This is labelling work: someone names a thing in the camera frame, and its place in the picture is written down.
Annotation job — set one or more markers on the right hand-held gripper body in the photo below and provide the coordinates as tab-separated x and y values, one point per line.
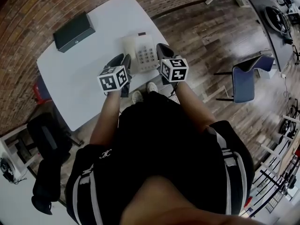
174	70

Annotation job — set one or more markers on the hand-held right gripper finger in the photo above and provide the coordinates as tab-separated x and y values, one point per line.
161	53
172	56

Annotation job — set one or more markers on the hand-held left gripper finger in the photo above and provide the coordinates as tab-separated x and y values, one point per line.
116	61
127	62

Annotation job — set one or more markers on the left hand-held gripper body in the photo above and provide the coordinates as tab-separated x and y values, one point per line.
112	78

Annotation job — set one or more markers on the white telephone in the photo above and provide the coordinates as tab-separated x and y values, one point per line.
144	53

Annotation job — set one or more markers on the person's left forearm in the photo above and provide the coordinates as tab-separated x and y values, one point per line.
106	116

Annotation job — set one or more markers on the person's right forearm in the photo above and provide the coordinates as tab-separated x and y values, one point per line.
192	104

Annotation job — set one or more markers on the person's white right shoe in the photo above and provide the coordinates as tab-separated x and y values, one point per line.
152	87

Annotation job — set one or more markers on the person's white shoe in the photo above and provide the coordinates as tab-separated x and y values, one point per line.
152	87
137	97

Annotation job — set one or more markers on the person's white left shoe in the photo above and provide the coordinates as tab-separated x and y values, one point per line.
137	97

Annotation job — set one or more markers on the white table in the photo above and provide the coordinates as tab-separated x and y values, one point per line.
82	62

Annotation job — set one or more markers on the dark green box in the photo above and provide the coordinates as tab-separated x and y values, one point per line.
72	32

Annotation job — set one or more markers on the person's black shirt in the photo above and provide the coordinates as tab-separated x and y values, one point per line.
164	137

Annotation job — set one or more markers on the blue chair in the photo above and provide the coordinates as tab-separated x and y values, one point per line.
243	85

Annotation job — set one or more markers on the red crate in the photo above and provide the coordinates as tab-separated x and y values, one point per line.
38	95

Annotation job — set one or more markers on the black office chair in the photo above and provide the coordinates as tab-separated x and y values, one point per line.
49	184
47	135

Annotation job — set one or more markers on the white cabinet with dark counter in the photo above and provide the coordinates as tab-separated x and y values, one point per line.
260	3

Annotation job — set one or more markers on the white metal rack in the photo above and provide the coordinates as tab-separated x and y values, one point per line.
266	147

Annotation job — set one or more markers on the white shelf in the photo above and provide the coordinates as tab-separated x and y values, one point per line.
7	144

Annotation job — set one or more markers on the person's chin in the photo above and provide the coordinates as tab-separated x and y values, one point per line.
175	203

